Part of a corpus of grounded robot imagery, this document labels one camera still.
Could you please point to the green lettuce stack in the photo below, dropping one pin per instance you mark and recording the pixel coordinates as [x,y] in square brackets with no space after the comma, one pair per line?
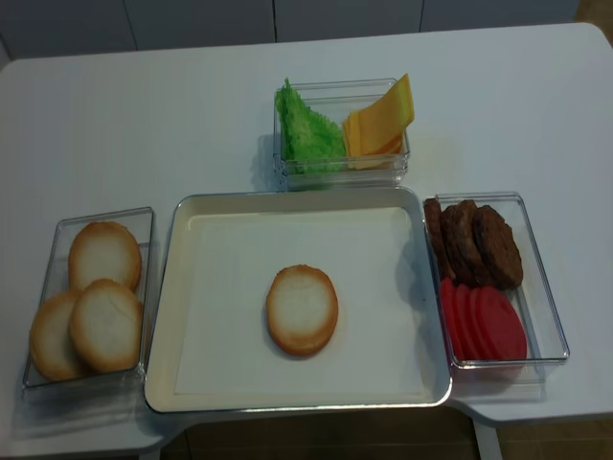
[313,143]

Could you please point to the clear lettuce cheese container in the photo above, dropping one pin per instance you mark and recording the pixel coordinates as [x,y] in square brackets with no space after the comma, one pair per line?
[336,101]

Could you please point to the flat yellow cheese stack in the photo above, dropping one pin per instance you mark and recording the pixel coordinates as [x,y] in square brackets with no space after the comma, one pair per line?
[371,153]

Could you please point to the upright yellow cheese slice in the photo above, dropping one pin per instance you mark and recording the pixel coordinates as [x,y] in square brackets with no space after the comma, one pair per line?
[384,120]

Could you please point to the bottom bun on tray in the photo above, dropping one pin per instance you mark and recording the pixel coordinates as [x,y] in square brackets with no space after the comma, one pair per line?
[301,310]

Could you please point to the white paper tray liner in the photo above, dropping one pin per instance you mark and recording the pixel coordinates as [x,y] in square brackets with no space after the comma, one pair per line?
[369,256]

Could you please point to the white metal tray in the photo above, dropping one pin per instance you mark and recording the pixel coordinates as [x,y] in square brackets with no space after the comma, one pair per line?
[173,312]

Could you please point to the left brown meat patty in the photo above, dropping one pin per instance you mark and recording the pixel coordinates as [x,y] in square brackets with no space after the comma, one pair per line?
[433,213]

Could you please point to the brown meat patty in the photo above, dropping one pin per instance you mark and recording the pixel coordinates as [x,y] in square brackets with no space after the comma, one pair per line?
[433,213]
[461,247]
[497,247]

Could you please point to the leftmost red tomato slice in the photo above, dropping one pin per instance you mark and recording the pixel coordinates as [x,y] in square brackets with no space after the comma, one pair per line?
[448,296]

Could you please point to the red tomato slice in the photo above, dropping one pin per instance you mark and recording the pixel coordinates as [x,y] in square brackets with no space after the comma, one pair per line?
[483,351]
[448,296]
[470,350]
[502,331]

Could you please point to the middle brown meat patty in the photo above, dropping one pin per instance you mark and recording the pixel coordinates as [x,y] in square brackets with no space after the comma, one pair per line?
[461,247]

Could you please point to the right brown meat patty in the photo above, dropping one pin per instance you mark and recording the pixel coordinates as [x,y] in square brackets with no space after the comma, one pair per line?
[497,247]

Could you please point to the clear patty tomato container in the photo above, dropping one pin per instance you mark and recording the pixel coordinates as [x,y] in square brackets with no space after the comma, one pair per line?
[532,300]

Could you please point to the back bun slice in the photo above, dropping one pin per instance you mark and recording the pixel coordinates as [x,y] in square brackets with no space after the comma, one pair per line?
[104,250]

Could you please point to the bun slice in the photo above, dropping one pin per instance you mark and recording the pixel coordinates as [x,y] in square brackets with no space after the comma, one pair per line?
[105,326]
[50,345]
[104,250]

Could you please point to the front right bun slice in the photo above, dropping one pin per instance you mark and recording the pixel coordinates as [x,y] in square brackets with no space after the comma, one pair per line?
[105,326]

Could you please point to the front red tomato slice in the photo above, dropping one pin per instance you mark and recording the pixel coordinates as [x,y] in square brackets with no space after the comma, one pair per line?
[502,331]

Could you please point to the clear left bun container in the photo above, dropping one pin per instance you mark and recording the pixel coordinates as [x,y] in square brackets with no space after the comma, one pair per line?
[140,223]

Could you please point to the front left bun slice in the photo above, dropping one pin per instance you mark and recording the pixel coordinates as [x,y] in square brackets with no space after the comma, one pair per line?
[50,345]

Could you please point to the white table leg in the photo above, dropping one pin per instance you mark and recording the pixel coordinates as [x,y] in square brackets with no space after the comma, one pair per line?
[487,441]

